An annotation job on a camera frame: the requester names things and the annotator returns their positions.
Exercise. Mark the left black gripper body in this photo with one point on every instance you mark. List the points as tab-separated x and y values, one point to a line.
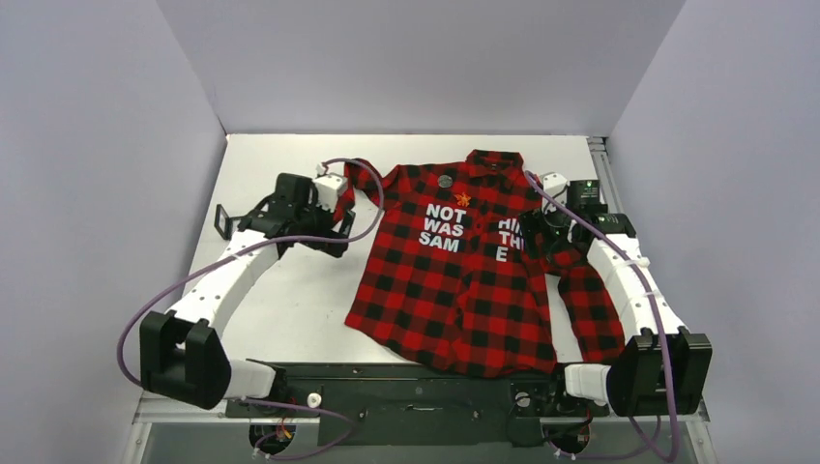
315	219

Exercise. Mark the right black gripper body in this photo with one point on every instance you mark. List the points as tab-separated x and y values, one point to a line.
538	229

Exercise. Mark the orange gold brooch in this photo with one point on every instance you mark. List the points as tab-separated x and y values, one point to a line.
463	200

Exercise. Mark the red black plaid shirt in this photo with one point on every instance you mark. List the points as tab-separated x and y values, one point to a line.
453	288

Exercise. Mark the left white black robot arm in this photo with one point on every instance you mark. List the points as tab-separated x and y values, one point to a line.
181	353

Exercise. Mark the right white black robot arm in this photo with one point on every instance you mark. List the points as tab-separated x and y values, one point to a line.
663	368

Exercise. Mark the round grey shirt badge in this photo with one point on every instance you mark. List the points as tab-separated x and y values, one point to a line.
445	181

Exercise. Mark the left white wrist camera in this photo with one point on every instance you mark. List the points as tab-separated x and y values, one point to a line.
329	188

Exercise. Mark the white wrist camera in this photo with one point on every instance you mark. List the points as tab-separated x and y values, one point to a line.
555	185
329	188

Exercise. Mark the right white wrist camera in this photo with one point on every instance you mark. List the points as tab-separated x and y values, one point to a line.
555	185

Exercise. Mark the black frame stand left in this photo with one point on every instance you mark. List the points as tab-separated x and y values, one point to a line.
225	224

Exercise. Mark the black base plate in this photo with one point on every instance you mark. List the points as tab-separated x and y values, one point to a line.
403	404

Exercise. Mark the aluminium front rail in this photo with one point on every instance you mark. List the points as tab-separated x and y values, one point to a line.
153	408

